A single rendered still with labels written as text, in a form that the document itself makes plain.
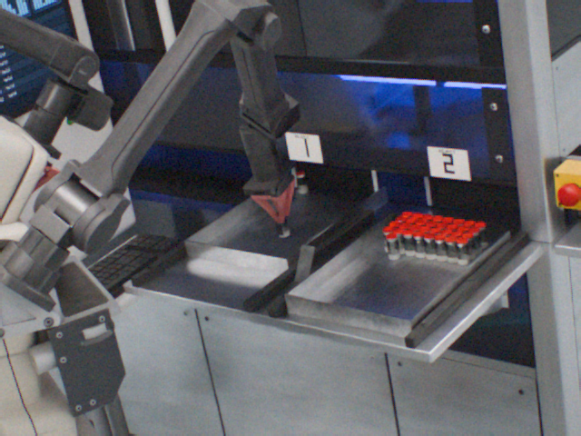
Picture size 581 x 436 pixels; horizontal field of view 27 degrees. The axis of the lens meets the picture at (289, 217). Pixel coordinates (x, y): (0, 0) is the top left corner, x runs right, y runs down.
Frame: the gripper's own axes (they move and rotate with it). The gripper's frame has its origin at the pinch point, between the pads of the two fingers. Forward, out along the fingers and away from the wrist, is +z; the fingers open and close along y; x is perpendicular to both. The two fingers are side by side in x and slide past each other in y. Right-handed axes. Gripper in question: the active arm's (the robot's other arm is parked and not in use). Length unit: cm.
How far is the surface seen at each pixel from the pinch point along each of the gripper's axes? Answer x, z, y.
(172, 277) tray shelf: 20.4, 6.9, -12.0
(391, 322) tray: -31.2, 4.4, -24.3
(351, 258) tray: -13.2, 8.4, -1.4
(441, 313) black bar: -38.0, 5.8, -19.3
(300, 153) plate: 5.5, -1.1, 21.3
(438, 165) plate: -26.8, -1.6, 15.5
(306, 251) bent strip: -7.5, 3.3, -6.7
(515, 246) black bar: -42.5, 9.6, 5.9
